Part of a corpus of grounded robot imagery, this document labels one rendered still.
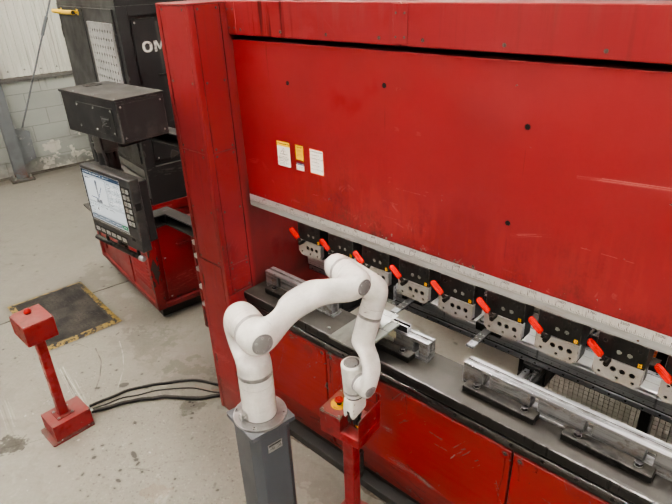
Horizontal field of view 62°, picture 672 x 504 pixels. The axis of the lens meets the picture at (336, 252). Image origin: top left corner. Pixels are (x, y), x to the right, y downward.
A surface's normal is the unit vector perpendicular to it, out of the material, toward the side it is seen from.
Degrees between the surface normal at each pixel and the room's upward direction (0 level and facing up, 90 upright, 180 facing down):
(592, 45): 90
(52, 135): 90
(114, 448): 0
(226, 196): 90
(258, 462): 90
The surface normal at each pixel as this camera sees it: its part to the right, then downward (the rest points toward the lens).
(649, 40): -0.68, 0.35
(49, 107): 0.62, 0.33
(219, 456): -0.04, -0.89
